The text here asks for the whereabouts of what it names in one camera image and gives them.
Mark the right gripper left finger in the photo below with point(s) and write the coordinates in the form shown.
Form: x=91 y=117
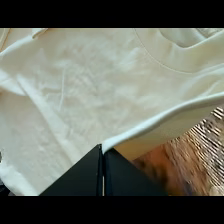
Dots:
x=83 y=176

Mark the beige T-shirt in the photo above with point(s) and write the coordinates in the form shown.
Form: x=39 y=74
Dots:
x=83 y=93

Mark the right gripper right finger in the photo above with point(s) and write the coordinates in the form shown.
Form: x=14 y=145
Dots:
x=126 y=176

